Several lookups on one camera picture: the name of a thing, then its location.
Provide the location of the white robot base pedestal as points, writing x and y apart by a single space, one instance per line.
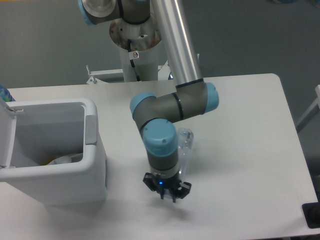
138 46

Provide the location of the blue patterned object left edge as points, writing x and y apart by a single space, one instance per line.
6 95

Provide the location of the white metal frame bracket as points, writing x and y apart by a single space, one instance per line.
105 75

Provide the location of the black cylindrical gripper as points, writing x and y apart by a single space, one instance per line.
167 185

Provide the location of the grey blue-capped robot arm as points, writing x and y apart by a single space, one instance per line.
155 116

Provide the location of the clear plastic water bottle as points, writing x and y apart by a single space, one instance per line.
185 144

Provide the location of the white paper wrapper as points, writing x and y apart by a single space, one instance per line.
67 159

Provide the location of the white frame leg right edge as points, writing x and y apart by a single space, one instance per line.
310 112

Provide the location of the white open trash can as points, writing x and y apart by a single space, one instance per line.
34 131

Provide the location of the black table clamp mount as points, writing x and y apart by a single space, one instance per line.
311 213

